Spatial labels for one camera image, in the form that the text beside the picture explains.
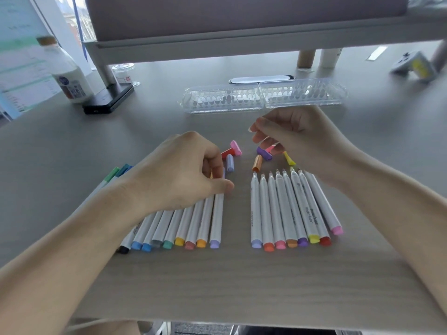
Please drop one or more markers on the person's left hand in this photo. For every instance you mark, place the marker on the person's left hand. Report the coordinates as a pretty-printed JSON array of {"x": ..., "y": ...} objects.
[{"x": 178, "y": 174}]

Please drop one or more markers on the person's right hand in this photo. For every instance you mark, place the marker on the person's right hand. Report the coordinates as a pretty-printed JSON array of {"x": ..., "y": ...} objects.
[{"x": 307, "y": 139}]

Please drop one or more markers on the purple marker cap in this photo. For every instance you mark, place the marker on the purple marker cap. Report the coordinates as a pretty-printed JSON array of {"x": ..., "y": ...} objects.
[{"x": 264, "y": 153}]

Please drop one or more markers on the set of red-toned caps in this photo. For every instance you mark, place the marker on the set of red-toned caps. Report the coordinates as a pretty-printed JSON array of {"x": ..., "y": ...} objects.
[{"x": 229, "y": 162}]

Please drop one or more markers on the dusty-pink-ended white marker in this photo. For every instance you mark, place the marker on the dusty-pink-ended white marker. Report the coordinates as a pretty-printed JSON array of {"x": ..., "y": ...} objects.
[{"x": 192, "y": 230}]

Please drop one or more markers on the orange-tipped white marker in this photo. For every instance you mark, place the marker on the orange-tipped white marker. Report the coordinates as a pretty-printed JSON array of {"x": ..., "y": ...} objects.
[{"x": 204, "y": 226}]

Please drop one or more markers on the mint-ended white marker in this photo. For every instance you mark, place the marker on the mint-ended white marker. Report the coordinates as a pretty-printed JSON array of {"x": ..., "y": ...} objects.
[{"x": 172, "y": 233}]

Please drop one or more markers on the sky-blue-ended white marker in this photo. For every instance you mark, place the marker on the sky-blue-ended white marker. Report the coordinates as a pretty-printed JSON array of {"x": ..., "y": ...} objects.
[
  {"x": 151, "y": 237},
  {"x": 139, "y": 237}
]

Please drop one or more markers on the yellow-green-tipped white marker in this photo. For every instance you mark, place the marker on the yellow-green-tipped white marker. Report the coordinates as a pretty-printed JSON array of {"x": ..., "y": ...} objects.
[{"x": 304, "y": 209}]

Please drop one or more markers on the pink-ended white marker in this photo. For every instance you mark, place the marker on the pink-ended white marker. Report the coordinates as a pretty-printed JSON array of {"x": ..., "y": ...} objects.
[{"x": 276, "y": 216}]

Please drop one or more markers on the set of red-toned markers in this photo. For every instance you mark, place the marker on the set of red-toned markers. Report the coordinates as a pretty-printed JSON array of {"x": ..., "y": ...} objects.
[{"x": 256, "y": 212}]

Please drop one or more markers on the clear plastic marker case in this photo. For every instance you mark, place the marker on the clear plastic marker case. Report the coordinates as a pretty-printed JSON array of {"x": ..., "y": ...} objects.
[{"x": 223, "y": 99}]

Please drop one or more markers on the red-tipped white marker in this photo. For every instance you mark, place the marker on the red-tipped white marker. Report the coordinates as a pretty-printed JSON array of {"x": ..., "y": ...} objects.
[{"x": 266, "y": 219}]

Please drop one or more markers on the black-ended white marker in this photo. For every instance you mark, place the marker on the black-ended white marker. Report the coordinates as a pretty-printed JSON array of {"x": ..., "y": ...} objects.
[{"x": 125, "y": 247}]

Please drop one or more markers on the person's left forearm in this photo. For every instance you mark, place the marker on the person's left forearm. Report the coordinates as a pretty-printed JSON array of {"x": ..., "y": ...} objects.
[{"x": 59, "y": 261}]

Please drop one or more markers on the person's right forearm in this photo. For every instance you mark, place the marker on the person's right forearm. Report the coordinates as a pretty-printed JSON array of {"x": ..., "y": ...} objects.
[{"x": 394, "y": 212}]

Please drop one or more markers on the small white sachet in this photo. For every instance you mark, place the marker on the small white sachet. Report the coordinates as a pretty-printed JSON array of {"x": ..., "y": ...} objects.
[{"x": 305, "y": 70}]

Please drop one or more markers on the brown paper cup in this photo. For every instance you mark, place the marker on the brown paper cup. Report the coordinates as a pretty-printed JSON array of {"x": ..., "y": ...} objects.
[{"x": 306, "y": 59}]

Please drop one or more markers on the white paper cup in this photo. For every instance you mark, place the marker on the white paper cup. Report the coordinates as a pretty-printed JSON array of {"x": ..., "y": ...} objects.
[{"x": 330, "y": 58}]

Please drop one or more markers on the black rectangular power bank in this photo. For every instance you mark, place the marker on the black rectangular power bank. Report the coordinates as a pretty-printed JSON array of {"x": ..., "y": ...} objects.
[{"x": 108, "y": 99}]

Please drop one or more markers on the white paper slip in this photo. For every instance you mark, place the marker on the white paper slip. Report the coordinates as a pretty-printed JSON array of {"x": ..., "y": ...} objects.
[{"x": 376, "y": 53}]

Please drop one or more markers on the small clear jar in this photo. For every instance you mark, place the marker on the small clear jar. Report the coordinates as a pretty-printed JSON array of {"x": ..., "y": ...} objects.
[{"x": 124, "y": 74}]

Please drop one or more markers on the grey desk shelf riser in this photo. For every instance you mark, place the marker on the grey desk shelf riser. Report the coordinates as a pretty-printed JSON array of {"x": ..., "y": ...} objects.
[{"x": 244, "y": 41}]

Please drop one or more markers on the white and yellow controller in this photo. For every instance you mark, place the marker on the white and yellow controller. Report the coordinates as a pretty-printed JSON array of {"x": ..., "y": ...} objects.
[{"x": 413, "y": 66}]

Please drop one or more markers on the white milk bottle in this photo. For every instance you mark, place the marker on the white milk bottle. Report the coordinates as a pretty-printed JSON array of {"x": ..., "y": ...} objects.
[{"x": 73, "y": 83}]

